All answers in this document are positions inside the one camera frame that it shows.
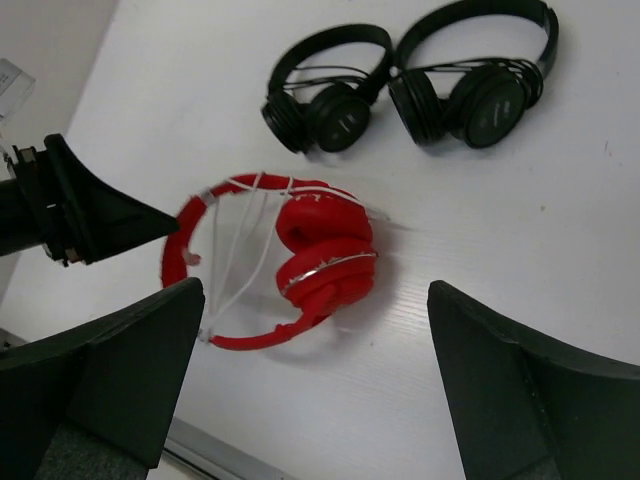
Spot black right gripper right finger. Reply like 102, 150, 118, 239
427, 280, 639, 479

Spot black headphones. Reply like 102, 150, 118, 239
388, 1, 559, 149
261, 23, 394, 154

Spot white headphone cable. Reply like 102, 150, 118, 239
189, 172, 391, 344

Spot front aluminium rail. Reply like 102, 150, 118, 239
164, 417, 290, 480

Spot left black headphones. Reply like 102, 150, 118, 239
261, 23, 394, 154

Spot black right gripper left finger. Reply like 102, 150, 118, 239
1, 278, 204, 479

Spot red over-ear headphones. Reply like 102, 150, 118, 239
160, 173, 378, 351

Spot right black headphones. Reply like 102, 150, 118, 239
388, 1, 559, 149

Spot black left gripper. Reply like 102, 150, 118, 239
1, 134, 179, 265

